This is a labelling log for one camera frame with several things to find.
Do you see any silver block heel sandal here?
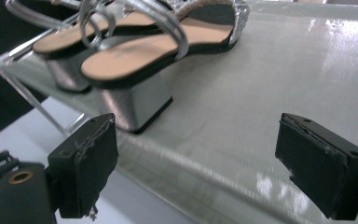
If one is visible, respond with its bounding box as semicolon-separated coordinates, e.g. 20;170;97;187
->
5;0;157;93
79;0;251;134

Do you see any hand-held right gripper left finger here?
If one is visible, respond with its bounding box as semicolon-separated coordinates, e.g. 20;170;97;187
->
47;112;119;219

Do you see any metal two-tier shoe rack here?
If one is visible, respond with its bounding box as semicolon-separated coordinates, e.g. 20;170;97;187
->
0;0;358;224

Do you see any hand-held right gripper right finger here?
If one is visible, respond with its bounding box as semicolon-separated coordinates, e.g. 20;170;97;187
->
274;112;358;221

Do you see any light grey table mat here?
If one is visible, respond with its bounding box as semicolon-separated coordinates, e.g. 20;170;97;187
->
0;96;200;224

